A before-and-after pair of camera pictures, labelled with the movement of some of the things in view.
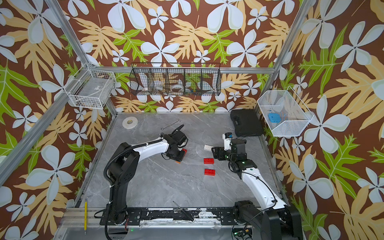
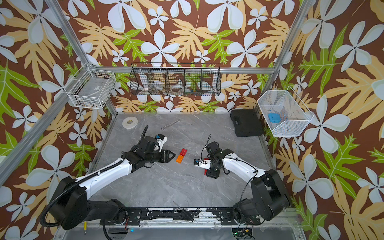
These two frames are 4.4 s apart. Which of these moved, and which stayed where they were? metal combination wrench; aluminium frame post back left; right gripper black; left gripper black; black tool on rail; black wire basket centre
Moved: right gripper black; left gripper black
Stayed: metal combination wrench; black wire basket centre; black tool on rail; aluminium frame post back left
